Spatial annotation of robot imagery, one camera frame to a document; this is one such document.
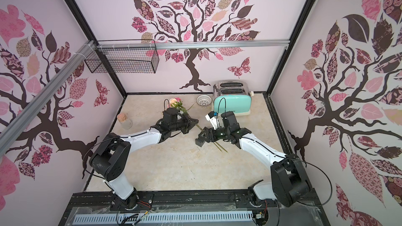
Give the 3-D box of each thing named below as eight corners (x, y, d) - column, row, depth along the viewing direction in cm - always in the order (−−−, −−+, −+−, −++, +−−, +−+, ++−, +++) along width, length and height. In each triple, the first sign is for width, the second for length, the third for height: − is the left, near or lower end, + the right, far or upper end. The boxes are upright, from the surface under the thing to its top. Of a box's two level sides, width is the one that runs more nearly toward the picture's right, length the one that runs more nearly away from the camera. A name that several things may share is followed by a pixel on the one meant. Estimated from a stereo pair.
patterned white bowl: (196, 106, 113) (195, 102, 110) (196, 98, 119) (196, 94, 116) (211, 106, 113) (211, 102, 110) (211, 98, 119) (211, 94, 116)
